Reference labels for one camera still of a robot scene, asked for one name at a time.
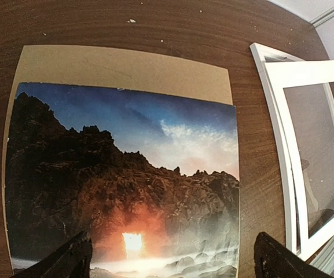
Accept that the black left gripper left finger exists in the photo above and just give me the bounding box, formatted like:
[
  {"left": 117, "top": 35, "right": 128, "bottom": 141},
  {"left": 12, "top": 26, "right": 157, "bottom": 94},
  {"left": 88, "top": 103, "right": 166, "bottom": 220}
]
[{"left": 13, "top": 231, "right": 93, "bottom": 278}]

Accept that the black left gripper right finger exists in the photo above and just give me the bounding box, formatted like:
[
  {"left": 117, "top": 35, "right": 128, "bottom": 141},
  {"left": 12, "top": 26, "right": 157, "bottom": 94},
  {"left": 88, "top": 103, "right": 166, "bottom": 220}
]
[{"left": 254, "top": 232, "right": 330, "bottom": 278}]

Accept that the landscape photo print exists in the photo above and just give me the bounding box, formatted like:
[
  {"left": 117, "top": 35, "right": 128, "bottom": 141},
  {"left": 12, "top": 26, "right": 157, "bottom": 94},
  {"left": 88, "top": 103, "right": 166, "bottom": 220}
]
[{"left": 5, "top": 82, "right": 240, "bottom": 277}]

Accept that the clear acrylic sheet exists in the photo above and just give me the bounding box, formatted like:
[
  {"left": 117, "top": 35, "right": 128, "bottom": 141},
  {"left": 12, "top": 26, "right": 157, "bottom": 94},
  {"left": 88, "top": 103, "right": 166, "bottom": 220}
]
[{"left": 284, "top": 84, "right": 334, "bottom": 236}]

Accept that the white photo mat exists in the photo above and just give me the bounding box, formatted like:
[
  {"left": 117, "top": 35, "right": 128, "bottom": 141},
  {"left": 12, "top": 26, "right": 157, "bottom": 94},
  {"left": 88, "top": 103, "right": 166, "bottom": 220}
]
[{"left": 263, "top": 60, "right": 334, "bottom": 261}]

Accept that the brown cardboard backing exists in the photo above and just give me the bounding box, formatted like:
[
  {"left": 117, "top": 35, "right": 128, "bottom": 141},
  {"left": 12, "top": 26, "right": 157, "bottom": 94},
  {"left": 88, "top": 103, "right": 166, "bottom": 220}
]
[{"left": 2, "top": 45, "right": 233, "bottom": 268}]

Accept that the aluminium front rail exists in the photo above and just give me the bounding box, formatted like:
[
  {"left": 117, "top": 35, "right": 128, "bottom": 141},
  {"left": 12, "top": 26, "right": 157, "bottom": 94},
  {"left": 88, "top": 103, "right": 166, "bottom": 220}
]
[{"left": 305, "top": 225, "right": 334, "bottom": 273}]

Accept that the white picture frame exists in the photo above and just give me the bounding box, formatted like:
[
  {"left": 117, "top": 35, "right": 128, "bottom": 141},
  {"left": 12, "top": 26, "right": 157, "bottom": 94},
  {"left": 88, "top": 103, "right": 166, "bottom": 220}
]
[{"left": 249, "top": 42, "right": 334, "bottom": 255}]

